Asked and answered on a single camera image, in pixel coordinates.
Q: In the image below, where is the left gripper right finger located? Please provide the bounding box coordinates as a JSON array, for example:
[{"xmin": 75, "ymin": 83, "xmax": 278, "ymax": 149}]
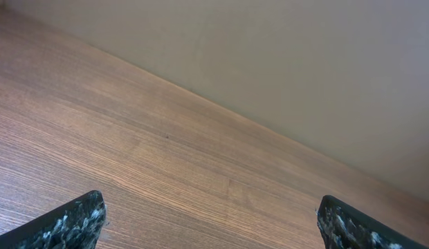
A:
[{"xmin": 316, "ymin": 195, "xmax": 428, "ymax": 249}]

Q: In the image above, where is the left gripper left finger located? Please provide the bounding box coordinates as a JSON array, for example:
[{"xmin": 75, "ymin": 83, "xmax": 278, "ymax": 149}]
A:
[{"xmin": 0, "ymin": 190, "xmax": 107, "ymax": 249}]

